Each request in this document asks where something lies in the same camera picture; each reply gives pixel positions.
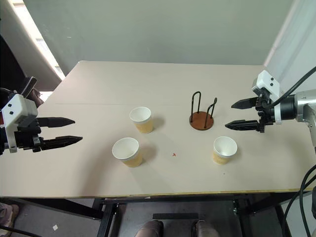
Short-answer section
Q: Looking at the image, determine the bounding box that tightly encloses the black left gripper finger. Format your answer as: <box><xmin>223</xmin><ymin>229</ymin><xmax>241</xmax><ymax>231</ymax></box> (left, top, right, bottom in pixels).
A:
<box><xmin>40</xmin><ymin>135</ymin><xmax>83</xmax><ymax>152</ymax></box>
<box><xmin>37</xmin><ymin>117</ymin><xmax>76</xmax><ymax>129</ymax></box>

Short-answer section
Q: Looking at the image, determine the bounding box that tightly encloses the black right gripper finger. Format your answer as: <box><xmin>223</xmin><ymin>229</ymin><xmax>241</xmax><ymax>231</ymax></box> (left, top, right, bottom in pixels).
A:
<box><xmin>225</xmin><ymin>119</ymin><xmax>260</xmax><ymax>131</ymax></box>
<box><xmin>231</xmin><ymin>96</ymin><xmax>259</xmax><ymax>110</ymax></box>

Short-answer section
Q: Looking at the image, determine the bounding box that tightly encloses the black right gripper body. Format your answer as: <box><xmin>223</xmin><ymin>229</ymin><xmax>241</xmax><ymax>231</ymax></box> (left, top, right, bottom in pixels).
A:
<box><xmin>255</xmin><ymin>90</ymin><xmax>276</xmax><ymax>134</ymax></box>

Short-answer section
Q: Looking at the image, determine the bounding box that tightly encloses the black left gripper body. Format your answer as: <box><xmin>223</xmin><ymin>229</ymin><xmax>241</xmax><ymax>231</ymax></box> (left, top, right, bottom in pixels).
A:
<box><xmin>14</xmin><ymin>117</ymin><xmax>47</xmax><ymax>154</ymax></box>

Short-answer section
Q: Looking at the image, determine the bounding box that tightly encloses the yellow white paper cup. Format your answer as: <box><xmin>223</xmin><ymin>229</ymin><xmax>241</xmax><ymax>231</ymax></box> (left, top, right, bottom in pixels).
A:
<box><xmin>212</xmin><ymin>136</ymin><xmax>238</xmax><ymax>166</ymax></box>
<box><xmin>111</xmin><ymin>137</ymin><xmax>143</xmax><ymax>169</ymax></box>
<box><xmin>129</xmin><ymin>106</ymin><xmax>152</xmax><ymax>134</ymax></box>

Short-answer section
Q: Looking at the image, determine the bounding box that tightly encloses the dark chair part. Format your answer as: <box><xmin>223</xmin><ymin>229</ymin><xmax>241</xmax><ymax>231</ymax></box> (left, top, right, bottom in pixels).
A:
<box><xmin>20</xmin><ymin>76</ymin><xmax>38</xmax><ymax>99</ymax></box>

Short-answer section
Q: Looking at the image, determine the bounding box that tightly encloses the dark rounded brown shape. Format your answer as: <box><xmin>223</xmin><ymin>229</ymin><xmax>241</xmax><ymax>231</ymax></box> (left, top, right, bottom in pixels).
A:
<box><xmin>192</xmin><ymin>219</ymin><xmax>219</xmax><ymax>237</ymax></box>
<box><xmin>135</xmin><ymin>219</ymin><xmax>164</xmax><ymax>237</ymax></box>

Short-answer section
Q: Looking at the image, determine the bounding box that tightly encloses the black flat bar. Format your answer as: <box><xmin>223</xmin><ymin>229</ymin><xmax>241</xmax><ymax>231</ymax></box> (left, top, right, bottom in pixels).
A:
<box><xmin>152</xmin><ymin>212</ymin><xmax>199</xmax><ymax>221</ymax></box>

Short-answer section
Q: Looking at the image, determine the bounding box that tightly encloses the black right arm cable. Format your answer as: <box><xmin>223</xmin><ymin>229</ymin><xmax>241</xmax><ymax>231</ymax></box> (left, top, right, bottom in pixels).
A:
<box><xmin>261</xmin><ymin>65</ymin><xmax>316</xmax><ymax>109</ymax></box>

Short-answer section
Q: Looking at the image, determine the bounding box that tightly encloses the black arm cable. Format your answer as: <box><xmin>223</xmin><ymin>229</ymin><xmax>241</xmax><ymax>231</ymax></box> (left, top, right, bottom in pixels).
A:
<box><xmin>261</xmin><ymin>65</ymin><xmax>316</xmax><ymax>109</ymax></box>
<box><xmin>0</xmin><ymin>87</ymin><xmax>19</xmax><ymax>97</ymax></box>

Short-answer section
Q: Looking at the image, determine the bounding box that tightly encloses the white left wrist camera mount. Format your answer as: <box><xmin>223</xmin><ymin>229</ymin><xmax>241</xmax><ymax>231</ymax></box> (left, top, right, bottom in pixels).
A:
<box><xmin>1</xmin><ymin>93</ymin><xmax>39</xmax><ymax>154</ymax></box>

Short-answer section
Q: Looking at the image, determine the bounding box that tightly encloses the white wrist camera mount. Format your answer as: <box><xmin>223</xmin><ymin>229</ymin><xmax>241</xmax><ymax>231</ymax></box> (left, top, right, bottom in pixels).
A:
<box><xmin>1</xmin><ymin>93</ymin><xmax>39</xmax><ymax>154</ymax></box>
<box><xmin>251</xmin><ymin>70</ymin><xmax>282</xmax><ymax>125</ymax></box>

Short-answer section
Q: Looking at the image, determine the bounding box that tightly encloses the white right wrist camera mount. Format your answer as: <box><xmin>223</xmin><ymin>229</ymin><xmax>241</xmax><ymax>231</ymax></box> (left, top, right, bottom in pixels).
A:
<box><xmin>251</xmin><ymin>70</ymin><xmax>282</xmax><ymax>125</ymax></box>

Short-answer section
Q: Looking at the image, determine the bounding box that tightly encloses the brown cup holder stand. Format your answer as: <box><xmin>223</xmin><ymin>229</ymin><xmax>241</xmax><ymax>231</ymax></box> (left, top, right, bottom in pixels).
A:
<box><xmin>189</xmin><ymin>91</ymin><xmax>218</xmax><ymax>130</ymax></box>

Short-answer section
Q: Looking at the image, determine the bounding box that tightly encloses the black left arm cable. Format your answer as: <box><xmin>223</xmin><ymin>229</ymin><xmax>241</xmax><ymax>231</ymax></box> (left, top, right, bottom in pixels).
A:
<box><xmin>0</xmin><ymin>87</ymin><xmax>19</xmax><ymax>97</ymax></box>

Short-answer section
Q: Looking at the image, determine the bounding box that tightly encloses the black hanging cable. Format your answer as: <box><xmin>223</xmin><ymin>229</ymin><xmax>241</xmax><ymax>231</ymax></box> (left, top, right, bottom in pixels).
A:
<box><xmin>281</xmin><ymin>183</ymin><xmax>316</xmax><ymax>237</ymax></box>
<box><xmin>299</xmin><ymin>164</ymin><xmax>316</xmax><ymax>237</ymax></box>

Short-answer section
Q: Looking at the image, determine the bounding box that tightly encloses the black metal table frame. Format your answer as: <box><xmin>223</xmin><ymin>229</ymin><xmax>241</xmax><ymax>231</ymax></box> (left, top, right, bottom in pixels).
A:
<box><xmin>0</xmin><ymin>192</ymin><xmax>306</xmax><ymax>237</ymax></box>

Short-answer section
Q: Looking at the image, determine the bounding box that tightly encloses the black floor cable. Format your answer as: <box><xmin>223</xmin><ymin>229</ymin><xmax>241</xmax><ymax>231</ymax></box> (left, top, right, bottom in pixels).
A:
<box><xmin>0</xmin><ymin>226</ymin><xmax>40</xmax><ymax>237</ymax></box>

